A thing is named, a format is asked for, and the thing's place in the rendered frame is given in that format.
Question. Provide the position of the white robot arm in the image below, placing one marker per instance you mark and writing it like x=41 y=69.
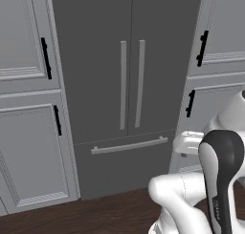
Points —
x=191 y=196

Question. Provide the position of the dark grey fridge door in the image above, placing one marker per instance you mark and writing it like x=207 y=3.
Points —
x=92 y=69
x=162 y=59

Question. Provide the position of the grey cupboard door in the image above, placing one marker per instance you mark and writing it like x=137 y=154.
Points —
x=223 y=27
x=32 y=155
x=22 y=37
x=204 y=113

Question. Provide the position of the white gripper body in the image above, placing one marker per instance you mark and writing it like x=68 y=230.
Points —
x=186 y=144

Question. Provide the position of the dark grey fridge drawer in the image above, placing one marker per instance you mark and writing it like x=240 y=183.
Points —
x=127 y=167

